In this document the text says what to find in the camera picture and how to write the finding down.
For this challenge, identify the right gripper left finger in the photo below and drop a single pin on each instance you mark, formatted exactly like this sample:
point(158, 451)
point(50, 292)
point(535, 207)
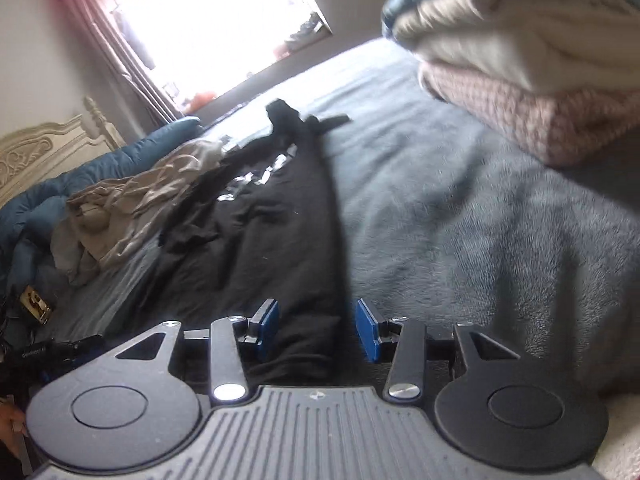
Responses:
point(234, 341)

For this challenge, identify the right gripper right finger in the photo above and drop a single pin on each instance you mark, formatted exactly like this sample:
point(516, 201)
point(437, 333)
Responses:
point(398, 341)

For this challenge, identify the black t-shirt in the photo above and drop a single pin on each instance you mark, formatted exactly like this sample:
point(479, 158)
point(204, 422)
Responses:
point(262, 225)

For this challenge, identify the person's hand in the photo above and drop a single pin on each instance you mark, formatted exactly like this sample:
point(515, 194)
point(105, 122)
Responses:
point(12, 423)

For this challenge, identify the teal quilt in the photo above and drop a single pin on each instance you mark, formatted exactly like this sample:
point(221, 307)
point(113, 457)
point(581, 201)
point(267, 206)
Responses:
point(27, 221)

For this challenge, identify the grey bed blanket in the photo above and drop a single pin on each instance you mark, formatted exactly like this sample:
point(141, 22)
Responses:
point(444, 221)

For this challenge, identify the beige crumpled garment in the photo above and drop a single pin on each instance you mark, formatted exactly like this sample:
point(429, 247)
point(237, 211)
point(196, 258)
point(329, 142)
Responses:
point(108, 222)

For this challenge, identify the cream carved headboard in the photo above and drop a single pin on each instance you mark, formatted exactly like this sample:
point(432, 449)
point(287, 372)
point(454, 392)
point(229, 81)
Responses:
point(38, 153)

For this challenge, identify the folded pink checked blanket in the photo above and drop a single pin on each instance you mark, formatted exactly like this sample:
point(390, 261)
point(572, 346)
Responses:
point(559, 130)

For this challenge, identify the shoes on windowsill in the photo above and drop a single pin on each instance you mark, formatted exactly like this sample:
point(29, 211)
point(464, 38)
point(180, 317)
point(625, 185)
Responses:
point(309, 32)

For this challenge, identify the folded cream blanket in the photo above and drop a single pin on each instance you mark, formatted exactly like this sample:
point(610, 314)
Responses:
point(542, 46)

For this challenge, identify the brown curtain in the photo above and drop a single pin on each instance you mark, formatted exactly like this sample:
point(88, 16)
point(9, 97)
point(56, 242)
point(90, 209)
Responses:
point(127, 68)

